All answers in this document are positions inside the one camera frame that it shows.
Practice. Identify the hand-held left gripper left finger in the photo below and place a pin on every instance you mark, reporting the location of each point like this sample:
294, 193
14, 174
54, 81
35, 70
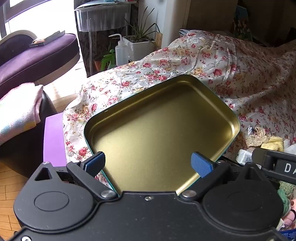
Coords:
96, 163

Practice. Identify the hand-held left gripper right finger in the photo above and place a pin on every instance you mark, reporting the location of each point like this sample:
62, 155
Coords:
201, 165

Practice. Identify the green plush toy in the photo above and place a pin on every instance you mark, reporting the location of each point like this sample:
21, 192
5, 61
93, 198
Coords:
283, 205

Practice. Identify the gold metal tin tray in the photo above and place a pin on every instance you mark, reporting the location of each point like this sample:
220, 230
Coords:
150, 127

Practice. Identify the yellow knitted cloth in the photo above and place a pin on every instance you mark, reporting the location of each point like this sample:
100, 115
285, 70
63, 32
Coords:
275, 143

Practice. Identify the white cotton fluff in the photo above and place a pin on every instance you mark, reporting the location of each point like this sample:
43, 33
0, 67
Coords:
289, 144

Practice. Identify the cream crocheted doily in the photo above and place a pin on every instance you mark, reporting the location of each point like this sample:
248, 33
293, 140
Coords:
256, 136

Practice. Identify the small white packet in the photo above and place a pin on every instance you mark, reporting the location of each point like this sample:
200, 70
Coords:
242, 156

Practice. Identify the purple block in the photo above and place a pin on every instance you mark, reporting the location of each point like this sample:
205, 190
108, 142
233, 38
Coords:
54, 139

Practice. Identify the dark brown leather chair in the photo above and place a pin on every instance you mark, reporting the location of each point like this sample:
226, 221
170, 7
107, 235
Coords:
23, 153

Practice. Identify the pink towel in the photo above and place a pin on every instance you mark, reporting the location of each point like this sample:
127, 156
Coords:
18, 109

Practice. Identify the floral bed sheet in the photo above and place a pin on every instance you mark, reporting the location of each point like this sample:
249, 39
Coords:
242, 76

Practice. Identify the small terracotta pot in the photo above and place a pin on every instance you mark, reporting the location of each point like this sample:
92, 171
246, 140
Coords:
97, 65

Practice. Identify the green spray bottle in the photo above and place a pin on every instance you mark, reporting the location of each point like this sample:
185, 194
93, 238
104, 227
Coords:
107, 61

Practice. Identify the white squeeze wash bottle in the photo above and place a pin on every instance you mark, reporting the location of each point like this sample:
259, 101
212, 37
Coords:
121, 53

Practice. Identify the purple velvet chaise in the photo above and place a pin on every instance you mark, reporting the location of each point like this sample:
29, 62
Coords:
34, 62

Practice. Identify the potted plant in white pot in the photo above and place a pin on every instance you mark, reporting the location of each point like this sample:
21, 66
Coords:
138, 47

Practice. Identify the black book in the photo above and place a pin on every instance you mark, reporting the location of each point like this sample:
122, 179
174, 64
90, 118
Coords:
52, 37

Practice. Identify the floral painting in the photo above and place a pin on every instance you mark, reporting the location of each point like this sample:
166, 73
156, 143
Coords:
241, 25

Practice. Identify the silver round side table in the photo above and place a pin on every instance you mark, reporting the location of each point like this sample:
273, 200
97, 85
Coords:
101, 16

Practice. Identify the tan wooden headboard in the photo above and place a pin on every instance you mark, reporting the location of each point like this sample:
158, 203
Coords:
210, 14

